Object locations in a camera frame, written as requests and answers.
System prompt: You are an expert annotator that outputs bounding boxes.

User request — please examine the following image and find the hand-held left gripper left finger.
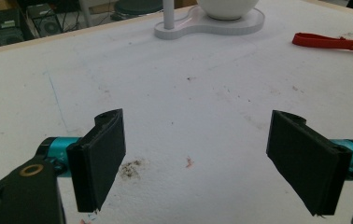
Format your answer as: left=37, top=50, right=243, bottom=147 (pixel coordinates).
left=35, top=108, right=127, bottom=214

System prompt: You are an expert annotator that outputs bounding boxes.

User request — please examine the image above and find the black electronic box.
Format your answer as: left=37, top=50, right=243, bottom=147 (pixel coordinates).
left=0, top=8, right=27, bottom=49

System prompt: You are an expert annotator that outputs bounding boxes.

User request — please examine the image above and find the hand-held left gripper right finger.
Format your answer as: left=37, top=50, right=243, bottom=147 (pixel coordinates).
left=265, top=109, right=353, bottom=217

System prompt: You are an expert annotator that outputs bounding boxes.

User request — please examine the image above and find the dark round stand base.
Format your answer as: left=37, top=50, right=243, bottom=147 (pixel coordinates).
left=111, top=0, right=165, bottom=22

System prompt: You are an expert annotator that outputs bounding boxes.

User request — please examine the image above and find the black speaker box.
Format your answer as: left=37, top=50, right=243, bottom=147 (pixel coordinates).
left=25, top=3, right=64, bottom=39

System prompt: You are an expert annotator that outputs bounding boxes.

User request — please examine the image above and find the red strap keychain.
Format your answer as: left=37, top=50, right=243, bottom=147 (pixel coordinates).
left=291, top=32, right=353, bottom=51

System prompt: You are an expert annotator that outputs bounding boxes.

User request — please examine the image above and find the white stand base with pole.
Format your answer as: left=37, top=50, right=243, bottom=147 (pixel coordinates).
left=153, top=0, right=265, bottom=40

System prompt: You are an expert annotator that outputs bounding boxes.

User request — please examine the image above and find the white round bowl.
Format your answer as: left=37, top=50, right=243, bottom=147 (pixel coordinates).
left=196, top=0, right=261, bottom=21

